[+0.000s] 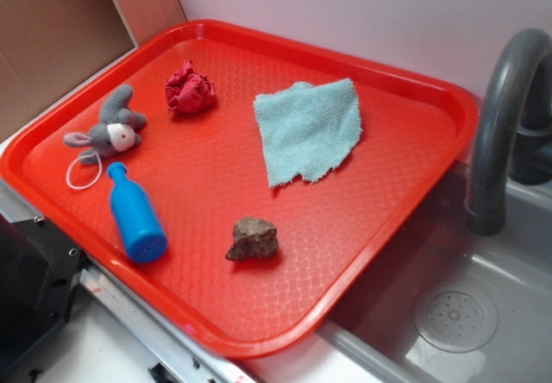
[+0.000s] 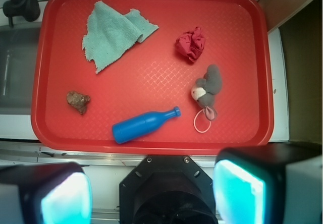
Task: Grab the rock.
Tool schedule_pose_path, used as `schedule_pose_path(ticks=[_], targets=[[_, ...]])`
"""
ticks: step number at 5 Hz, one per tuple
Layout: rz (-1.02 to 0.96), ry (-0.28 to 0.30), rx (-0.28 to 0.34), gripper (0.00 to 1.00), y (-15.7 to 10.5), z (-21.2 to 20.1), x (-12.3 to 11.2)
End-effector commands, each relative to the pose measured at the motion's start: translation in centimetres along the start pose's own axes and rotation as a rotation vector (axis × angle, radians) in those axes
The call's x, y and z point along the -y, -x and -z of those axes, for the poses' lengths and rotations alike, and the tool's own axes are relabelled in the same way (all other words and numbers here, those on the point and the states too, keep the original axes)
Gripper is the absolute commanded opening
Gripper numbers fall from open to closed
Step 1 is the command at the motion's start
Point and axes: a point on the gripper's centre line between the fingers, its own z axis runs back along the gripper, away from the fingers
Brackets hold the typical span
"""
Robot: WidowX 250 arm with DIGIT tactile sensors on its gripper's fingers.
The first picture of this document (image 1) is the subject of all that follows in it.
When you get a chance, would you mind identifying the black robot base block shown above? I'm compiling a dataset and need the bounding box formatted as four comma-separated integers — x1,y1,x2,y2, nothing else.
1,217,85,374

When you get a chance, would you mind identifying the brown rock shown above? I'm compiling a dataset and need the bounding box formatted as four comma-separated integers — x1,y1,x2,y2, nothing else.
225,217,279,262

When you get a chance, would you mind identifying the red plastic tray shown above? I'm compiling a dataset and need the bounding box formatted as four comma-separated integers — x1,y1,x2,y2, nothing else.
1,21,478,359

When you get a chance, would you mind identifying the light blue towel cloth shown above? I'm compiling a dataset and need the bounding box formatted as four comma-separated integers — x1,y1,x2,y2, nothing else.
254,78,362,189

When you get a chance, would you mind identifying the crumpled red cloth ball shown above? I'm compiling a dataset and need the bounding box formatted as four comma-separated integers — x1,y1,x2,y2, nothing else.
165,60,216,114

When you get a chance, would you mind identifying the blue plastic toy bottle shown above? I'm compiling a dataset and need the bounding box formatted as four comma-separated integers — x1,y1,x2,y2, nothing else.
107,162,167,263

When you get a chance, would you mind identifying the grey plush bunny toy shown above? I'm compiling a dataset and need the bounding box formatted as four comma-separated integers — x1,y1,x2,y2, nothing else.
63,85,147,191

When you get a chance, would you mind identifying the grey plastic toy sink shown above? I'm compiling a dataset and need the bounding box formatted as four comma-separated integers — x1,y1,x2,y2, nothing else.
317,158,552,383

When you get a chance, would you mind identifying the round grey sink drain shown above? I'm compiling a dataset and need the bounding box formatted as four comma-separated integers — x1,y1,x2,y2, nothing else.
413,284,499,354

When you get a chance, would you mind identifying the grey toy faucet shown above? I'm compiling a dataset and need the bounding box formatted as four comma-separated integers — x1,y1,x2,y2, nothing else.
465,28,551,235

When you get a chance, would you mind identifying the brown cardboard panel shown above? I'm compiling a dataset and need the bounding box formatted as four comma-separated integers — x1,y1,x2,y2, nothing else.
1,0,186,141

